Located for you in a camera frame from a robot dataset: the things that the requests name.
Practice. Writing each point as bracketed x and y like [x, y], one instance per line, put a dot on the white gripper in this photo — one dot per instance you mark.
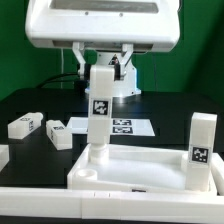
[104, 25]

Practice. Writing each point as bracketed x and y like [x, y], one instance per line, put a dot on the white desk top tray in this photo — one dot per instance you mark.
[141, 169]

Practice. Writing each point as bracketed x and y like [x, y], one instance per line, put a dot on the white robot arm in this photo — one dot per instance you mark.
[127, 86]

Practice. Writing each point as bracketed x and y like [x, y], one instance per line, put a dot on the white marker sheet with tags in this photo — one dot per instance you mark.
[120, 126]

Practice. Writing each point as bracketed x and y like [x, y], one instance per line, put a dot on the white left wall block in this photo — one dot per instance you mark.
[4, 156]

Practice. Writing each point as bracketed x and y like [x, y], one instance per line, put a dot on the white front wall fence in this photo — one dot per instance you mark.
[113, 205]

